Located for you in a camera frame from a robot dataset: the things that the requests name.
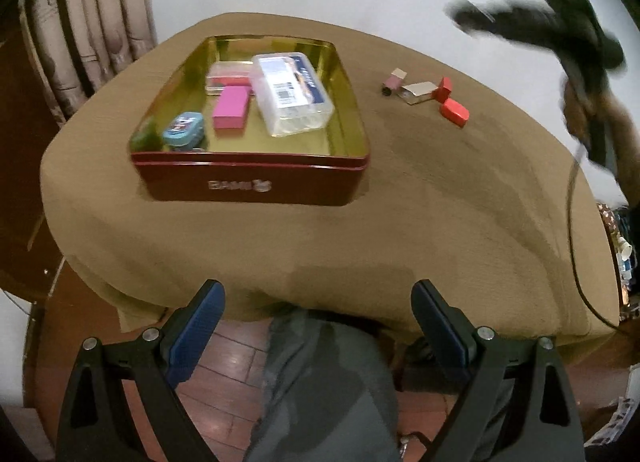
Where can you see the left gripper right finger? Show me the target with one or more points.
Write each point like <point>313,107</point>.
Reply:
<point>515,402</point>

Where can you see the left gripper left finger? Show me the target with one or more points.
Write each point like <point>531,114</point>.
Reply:
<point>96,423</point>

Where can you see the red rectangular block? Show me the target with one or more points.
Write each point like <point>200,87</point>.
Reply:
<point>443,91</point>

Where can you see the red rounded box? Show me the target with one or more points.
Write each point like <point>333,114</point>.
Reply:
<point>454,112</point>

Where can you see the silver ribbed case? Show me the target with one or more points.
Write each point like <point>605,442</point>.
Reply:
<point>417,93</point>

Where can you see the clear plastic box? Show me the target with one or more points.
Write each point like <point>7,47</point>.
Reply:
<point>289,94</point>

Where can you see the small teal tin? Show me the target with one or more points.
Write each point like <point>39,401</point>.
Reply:
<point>185,131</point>

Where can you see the pink rectangular box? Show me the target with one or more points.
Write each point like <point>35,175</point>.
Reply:
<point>230,111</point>

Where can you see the right hand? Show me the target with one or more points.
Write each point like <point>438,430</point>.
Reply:
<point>602,121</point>

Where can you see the wooden door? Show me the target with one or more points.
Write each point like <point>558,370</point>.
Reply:
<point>29,256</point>

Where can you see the pink lip gloss tube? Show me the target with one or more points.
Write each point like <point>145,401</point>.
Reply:
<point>393,82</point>

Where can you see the brown tablecloth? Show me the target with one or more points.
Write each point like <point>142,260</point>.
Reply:
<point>423,173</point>

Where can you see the person's grey trousers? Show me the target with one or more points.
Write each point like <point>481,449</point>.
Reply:
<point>328,393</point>

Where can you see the green item in tin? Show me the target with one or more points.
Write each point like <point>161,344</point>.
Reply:
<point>146,137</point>

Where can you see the red gold tin box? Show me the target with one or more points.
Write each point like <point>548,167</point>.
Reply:
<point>322,167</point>

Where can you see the pink item in clear case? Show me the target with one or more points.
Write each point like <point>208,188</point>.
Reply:
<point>222,74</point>

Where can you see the beige patterned curtain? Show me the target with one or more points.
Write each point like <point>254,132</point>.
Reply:
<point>77,46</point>

